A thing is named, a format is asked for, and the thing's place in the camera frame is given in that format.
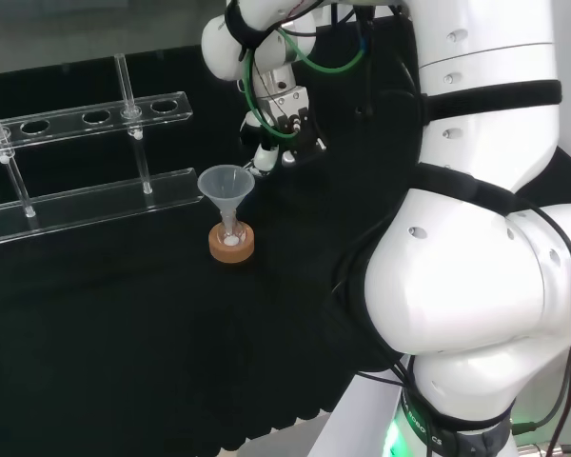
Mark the clear funnel stand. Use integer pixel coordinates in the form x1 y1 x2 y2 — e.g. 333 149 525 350
0 52 205 248

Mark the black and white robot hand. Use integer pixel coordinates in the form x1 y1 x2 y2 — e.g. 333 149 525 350
239 87 328 178

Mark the black cloth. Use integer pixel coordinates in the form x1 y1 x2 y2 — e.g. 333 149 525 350
0 18 432 452

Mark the clear plastic funnel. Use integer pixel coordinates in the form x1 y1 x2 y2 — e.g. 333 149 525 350
197 164 257 239

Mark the green cable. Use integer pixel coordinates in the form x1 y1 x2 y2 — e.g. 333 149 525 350
244 23 368 140

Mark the cork ring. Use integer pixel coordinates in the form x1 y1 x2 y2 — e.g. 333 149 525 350
207 222 257 265

